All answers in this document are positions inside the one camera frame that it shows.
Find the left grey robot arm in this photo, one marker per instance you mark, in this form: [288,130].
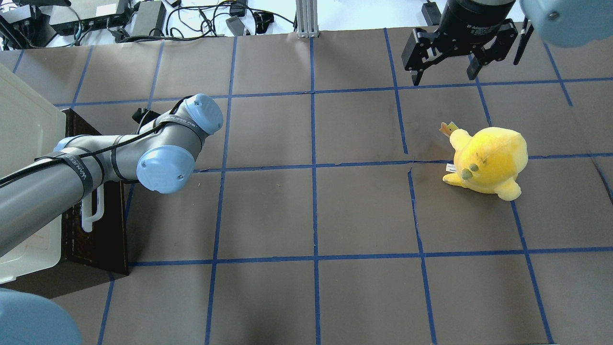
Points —
[161,157]

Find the black network switch box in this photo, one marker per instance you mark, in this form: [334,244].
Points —
[89,14]

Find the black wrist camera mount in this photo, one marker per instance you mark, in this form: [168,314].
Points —
[143,116]

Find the aluminium frame post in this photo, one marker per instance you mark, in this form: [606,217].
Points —
[306,19]

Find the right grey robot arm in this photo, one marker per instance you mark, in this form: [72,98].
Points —
[564,23]

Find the white drawer handle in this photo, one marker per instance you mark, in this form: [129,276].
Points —
[92,209]

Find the cream plastic storage box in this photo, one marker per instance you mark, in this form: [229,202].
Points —
[30,128]

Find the black power adapter brick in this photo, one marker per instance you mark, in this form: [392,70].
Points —
[149,18]

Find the dark brown wooden drawer cabinet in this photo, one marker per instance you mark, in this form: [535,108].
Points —
[87,259]

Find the yellow plush dinosaur toy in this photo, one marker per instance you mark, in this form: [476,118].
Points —
[488,162]

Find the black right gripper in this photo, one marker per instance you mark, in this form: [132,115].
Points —
[462,20]

